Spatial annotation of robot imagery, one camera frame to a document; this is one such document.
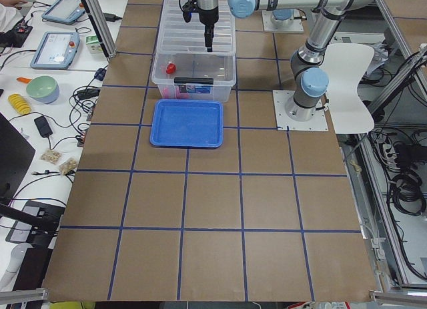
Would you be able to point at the black box latch handle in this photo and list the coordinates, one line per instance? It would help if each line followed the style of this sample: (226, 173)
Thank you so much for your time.
(193, 80)

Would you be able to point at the clear plastic storage box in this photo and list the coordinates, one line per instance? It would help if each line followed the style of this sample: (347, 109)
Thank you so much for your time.
(221, 68)

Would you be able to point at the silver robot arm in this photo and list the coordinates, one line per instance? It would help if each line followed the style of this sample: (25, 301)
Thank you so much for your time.
(311, 81)

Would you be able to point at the blue teach pendant near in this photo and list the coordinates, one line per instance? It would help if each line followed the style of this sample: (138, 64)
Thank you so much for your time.
(56, 50)

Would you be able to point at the green white carton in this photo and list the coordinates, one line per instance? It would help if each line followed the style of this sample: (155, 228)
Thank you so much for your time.
(93, 45)

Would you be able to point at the orange carrot toy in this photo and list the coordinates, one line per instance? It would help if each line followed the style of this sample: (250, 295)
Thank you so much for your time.
(24, 80)

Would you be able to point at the green bowl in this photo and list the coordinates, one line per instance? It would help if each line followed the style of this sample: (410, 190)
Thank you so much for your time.
(44, 89)

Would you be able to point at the black power adapter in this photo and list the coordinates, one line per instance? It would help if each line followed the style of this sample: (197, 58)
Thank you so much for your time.
(43, 126)

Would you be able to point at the red block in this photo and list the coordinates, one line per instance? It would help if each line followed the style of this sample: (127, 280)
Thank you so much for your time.
(170, 69)

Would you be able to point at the blue teach pendant far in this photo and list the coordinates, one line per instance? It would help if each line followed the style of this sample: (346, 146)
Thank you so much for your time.
(64, 11)

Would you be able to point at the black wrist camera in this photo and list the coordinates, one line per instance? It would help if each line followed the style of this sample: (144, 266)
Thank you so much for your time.
(188, 9)

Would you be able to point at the yellow ridged object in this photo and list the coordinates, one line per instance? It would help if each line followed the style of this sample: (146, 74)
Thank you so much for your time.
(19, 104)

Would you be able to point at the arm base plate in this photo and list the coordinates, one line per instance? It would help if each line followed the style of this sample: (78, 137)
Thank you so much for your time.
(291, 117)
(283, 21)

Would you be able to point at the snack bag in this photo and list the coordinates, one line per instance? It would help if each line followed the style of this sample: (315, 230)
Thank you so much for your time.
(51, 156)
(68, 166)

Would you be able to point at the white chair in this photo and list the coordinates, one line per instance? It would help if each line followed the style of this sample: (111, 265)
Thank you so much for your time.
(345, 64)

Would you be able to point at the clear plastic box lid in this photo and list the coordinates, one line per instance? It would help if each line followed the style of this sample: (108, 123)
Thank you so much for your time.
(177, 36)

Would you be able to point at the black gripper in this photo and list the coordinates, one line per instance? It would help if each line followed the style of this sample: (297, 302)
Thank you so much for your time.
(207, 16)

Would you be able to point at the aluminium frame post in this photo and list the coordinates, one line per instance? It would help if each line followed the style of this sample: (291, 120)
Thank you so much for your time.
(101, 29)

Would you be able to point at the blue plastic tray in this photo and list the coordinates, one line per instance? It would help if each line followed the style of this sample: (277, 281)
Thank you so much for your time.
(187, 123)

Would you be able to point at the blue teach pendant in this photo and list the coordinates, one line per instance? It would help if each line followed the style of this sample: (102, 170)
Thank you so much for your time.
(56, 50)
(64, 11)

